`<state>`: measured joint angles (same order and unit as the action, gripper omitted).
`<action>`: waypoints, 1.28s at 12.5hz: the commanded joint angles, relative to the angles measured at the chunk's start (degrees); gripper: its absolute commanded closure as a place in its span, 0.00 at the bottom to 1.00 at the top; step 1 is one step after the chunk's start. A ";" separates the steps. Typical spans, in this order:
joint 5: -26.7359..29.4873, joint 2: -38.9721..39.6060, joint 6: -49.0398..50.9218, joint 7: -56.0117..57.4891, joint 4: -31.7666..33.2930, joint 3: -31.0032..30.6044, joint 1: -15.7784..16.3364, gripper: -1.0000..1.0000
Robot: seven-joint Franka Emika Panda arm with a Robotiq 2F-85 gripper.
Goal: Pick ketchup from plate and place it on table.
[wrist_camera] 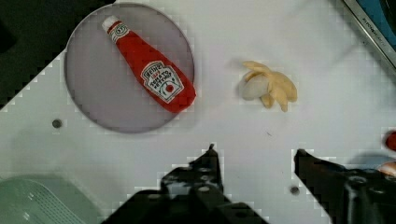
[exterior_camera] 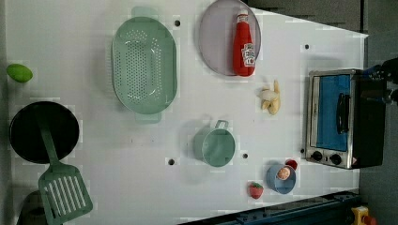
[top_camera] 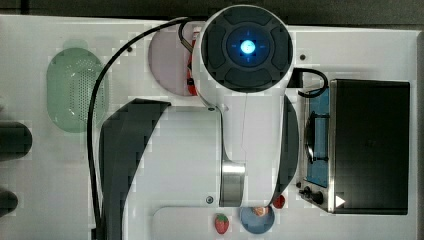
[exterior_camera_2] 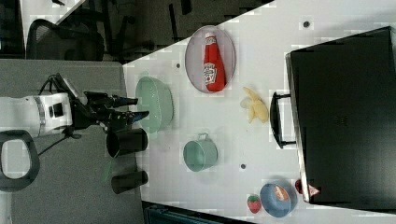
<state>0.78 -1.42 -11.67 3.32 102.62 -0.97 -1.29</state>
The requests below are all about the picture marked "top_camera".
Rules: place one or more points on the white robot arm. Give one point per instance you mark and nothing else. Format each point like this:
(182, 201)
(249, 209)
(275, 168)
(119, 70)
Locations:
(233, 145)

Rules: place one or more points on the lilac round plate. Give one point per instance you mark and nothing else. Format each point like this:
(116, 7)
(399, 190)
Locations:
(170, 62)

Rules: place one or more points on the red strawberry toy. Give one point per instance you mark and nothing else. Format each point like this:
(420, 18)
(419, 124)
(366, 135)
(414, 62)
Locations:
(221, 223)

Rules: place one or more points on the orange slice toy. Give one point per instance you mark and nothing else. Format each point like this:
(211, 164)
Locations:
(261, 211)

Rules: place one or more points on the small red tomato toy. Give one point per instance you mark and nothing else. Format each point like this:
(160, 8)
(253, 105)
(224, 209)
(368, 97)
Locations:
(279, 202)

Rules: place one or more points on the blue small bowl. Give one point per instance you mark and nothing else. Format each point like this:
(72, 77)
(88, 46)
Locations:
(254, 224)

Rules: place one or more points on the silver toaster oven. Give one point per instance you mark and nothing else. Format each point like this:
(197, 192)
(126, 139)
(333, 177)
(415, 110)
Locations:
(356, 148)

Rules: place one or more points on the green perforated colander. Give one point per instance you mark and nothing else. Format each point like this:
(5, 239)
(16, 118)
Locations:
(71, 76)

